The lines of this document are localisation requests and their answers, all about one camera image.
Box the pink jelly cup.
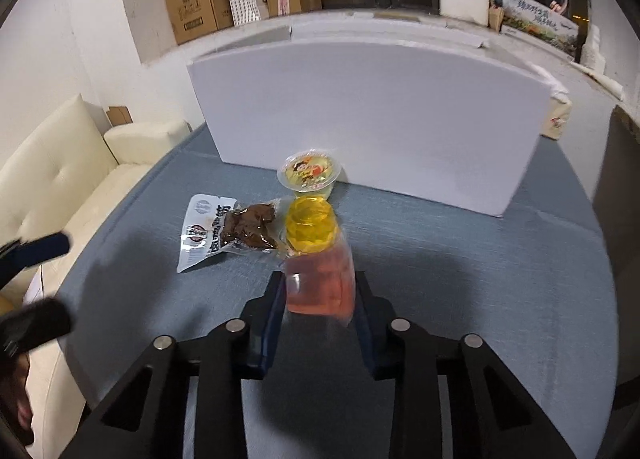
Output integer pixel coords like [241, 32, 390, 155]
[282, 238, 356, 325]

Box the yellow jelly cup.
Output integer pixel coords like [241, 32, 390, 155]
[285, 196, 340, 254]

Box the cream leather sofa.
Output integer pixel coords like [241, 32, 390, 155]
[1, 95, 191, 458]

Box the dark braised meat packet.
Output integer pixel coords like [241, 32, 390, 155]
[177, 193, 292, 274]

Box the cartoon lid jelly cup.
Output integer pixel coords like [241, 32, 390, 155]
[277, 149, 342, 199]

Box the white cardboard box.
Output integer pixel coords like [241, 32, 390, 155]
[189, 22, 551, 216]

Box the printed tissue box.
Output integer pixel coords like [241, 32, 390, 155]
[502, 0, 579, 59]

